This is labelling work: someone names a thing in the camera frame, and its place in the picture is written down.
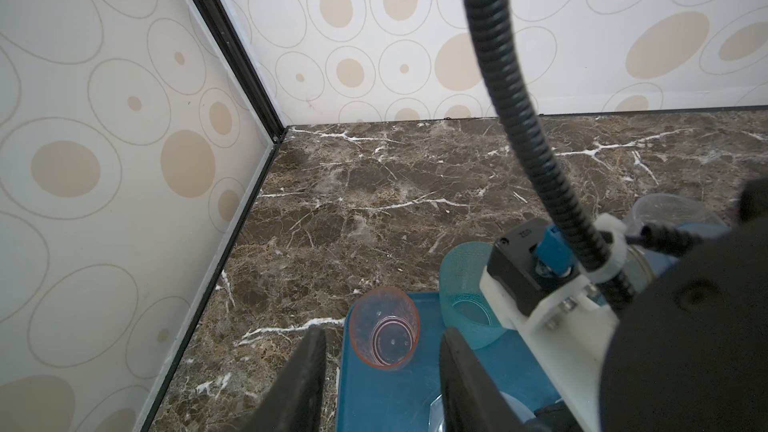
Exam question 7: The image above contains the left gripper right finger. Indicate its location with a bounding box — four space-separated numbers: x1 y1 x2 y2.
439 327 525 431

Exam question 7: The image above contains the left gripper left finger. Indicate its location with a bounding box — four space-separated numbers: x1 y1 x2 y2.
242 327 327 432

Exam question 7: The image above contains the teal plastic tray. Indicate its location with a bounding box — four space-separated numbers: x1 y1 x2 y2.
336 292 560 431

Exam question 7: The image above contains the green textured plastic cup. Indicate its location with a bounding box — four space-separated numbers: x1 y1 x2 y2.
439 242 506 350

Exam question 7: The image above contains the pink plastic cup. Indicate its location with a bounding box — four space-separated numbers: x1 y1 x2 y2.
346 287 420 371

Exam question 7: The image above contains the blue textured plastic cup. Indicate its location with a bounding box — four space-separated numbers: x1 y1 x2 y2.
640 223 731 275

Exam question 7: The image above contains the clear cup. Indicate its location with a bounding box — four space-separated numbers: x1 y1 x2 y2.
428 392 535 431
623 193 729 237

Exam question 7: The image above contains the clear cup beside blue cup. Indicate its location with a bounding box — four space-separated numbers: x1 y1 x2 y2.
623 193 729 237

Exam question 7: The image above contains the black frame post left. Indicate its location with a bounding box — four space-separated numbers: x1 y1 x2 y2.
192 0 287 144

